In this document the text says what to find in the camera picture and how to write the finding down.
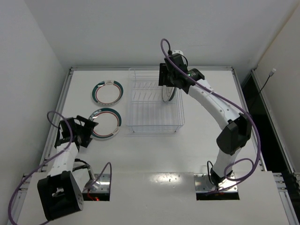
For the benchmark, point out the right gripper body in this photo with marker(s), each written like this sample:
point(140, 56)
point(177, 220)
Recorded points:
point(162, 75)

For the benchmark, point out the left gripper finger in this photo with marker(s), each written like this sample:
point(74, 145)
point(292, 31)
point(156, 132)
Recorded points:
point(81, 119)
point(88, 128)

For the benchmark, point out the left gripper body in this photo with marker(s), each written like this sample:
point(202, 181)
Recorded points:
point(85, 131)

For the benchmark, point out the green red rimmed plate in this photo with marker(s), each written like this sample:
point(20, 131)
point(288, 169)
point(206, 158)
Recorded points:
point(109, 123)
point(107, 93)

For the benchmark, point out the dark green patterned plate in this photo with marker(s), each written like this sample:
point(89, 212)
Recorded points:
point(172, 95)

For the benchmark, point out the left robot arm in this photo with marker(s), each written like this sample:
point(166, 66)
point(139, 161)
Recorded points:
point(60, 192)

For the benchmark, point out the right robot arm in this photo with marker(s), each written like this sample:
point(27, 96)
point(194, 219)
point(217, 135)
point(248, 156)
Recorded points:
point(234, 124)

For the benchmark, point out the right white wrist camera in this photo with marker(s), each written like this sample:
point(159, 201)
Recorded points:
point(177, 51)

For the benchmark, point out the white wire dish rack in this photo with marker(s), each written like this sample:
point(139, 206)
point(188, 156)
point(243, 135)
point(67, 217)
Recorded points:
point(146, 111)

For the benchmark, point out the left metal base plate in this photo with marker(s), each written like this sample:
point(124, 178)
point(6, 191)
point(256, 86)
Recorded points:
point(101, 186)

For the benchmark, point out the metal base plate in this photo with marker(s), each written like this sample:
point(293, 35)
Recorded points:
point(203, 185)
point(101, 186)

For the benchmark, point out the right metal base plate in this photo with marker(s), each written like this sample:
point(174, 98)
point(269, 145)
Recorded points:
point(203, 185)

